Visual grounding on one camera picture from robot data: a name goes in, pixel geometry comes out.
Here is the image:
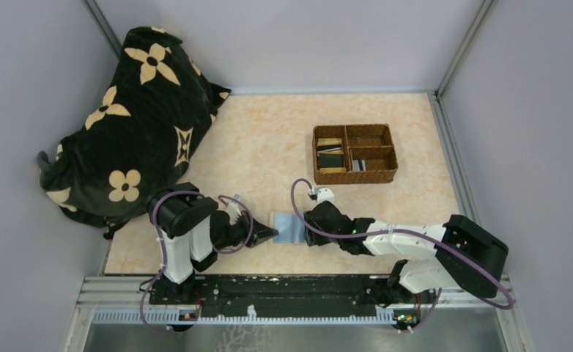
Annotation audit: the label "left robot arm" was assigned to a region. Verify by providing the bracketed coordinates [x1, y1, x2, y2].
[146, 183, 278, 305]

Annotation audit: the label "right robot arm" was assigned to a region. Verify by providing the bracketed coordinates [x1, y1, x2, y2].
[296, 201, 514, 306]

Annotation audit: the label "cards in basket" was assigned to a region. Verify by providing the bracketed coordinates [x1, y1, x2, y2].
[315, 138, 347, 173]

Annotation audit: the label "brown woven divided basket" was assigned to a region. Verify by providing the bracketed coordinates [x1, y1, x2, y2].
[312, 124, 399, 185]

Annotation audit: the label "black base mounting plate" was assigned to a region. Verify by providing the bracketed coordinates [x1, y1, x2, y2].
[148, 274, 435, 318]

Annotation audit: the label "black floral blanket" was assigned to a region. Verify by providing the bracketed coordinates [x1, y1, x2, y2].
[37, 26, 231, 239]

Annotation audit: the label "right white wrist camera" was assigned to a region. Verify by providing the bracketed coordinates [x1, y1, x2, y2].
[308, 187, 335, 204]

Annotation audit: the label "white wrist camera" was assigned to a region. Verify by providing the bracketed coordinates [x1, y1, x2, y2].
[308, 187, 335, 204]
[226, 194, 243, 219]

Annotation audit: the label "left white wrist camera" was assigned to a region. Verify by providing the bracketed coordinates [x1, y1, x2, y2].
[226, 194, 243, 219]

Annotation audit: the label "aluminium frame rail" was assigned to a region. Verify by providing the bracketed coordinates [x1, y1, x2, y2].
[427, 0, 516, 307]

